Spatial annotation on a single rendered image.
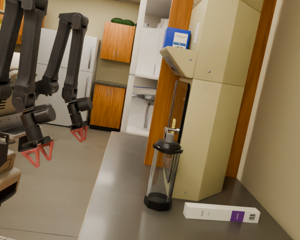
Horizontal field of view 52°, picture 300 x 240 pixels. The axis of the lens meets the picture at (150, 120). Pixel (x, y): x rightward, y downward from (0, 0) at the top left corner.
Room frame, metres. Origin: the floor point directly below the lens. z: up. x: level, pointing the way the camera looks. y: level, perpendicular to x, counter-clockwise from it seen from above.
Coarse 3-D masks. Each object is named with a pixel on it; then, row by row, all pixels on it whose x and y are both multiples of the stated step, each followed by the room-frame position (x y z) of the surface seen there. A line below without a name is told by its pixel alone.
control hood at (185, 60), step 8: (168, 48) 1.13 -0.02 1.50; (176, 48) 1.13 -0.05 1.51; (176, 56) 1.13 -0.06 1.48; (184, 56) 1.13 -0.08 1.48; (192, 56) 1.14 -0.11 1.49; (176, 64) 1.16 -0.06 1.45; (184, 64) 1.13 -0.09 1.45; (192, 64) 1.14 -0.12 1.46; (184, 72) 1.13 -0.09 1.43; (192, 72) 1.14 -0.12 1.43
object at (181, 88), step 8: (176, 88) 1.41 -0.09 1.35; (184, 88) 1.20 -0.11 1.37; (176, 96) 1.37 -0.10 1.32; (184, 96) 1.17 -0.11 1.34; (176, 104) 1.33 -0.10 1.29; (184, 104) 1.14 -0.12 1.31; (176, 112) 1.29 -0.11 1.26; (184, 112) 1.14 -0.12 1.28; (176, 120) 1.25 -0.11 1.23; (176, 136) 1.18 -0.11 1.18
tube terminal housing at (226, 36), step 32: (224, 0) 1.14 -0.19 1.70; (192, 32) 1.33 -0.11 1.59; (224, 32) 1.14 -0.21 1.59; (256, 32) 1.30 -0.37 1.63; (224, 64) 1.15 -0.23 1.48; (192, 96) 1.14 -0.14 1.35; (224, 96) 1.18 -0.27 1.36; (192, 128) 1.14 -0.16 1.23; (224, 128) 1.22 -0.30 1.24; (192, 160) 1.14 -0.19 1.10; (224, 160) 1.27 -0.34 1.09; (192, 192) 1.14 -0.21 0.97
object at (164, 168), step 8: (160, 152) 1.01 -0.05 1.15; (152, 160) 1.05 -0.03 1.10; (160, 160) 1.01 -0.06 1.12; (168, 160) 1.01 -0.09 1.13; (176, 160) 1.02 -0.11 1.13; (152, 168) 1.03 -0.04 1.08; (160, 168) 1.01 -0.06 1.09; (168, 168) 1.01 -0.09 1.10; (176, 168) 1.03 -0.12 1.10; (152, 176) 1.03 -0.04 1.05; (160, 176) 1.01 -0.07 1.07; (168, 176) 1.01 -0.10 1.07; (152, 184) 1.02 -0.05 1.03; (160, 184) 1.01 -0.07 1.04; (168, 184) 1.01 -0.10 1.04; (152, 192) 1.02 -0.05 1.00; (160, 192) 1.01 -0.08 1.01; (168, 192) 1.02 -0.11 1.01; (152, 200) 1.01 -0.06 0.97; (160, 200) 1.01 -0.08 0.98; (168, 200) 1.02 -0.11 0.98
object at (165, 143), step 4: (168, 136) 1.04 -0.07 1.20; (172, 136) 1.04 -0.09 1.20; (160, 140) 1.05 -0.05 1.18; (164, 140) 1.06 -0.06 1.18; (168, 140) 1.04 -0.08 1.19; (172, 140) 1.05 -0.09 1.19; (156, 144) 1.04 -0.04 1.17; (160, 144) 1.02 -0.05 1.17; (164, 144) 1.02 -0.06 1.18; (168, 144) 1.02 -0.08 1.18; (172, 144) 1.02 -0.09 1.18; (176, 144) 1.03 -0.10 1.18; (168, 148) 1.01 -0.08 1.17; (172, 148) 1.01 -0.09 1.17; (176, 148) 1.02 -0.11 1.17; (180, 148) 1.04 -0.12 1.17
